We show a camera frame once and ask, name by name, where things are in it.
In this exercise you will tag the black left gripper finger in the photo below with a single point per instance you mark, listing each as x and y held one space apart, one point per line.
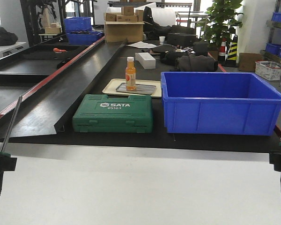
7 163

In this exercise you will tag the green black cross screwdriver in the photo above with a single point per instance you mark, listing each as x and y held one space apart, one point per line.
10 126

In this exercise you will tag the beige plastic tray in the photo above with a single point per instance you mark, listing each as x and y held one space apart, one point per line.
110 88

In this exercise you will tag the small grey metal tray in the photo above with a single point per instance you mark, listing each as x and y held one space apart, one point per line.
140 89

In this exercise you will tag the large blue plastic bin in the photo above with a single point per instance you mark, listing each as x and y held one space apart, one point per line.
226 103

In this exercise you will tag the green SATA tool case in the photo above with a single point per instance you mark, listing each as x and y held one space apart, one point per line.
99 113

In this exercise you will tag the striped traffic cone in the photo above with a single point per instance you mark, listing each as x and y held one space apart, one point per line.
232 54

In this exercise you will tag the dark cloth pile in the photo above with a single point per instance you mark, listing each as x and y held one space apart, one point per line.
192 63

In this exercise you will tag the blue crate on conveyor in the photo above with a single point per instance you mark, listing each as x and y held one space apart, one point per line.
83 37

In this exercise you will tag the potted green plant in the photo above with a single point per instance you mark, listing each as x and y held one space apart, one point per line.
220 23

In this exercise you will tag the orange juice bottle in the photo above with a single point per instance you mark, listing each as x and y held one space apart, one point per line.
130 74

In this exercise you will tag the white foam block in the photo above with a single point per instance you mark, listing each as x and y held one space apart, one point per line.
146 60

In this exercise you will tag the white paper cup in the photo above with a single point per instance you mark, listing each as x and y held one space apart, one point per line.
161 40

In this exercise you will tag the large cardboard box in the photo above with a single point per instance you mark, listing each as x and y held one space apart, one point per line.
121 31

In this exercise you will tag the black angled guide rail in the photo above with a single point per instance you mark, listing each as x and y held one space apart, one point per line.
51 88

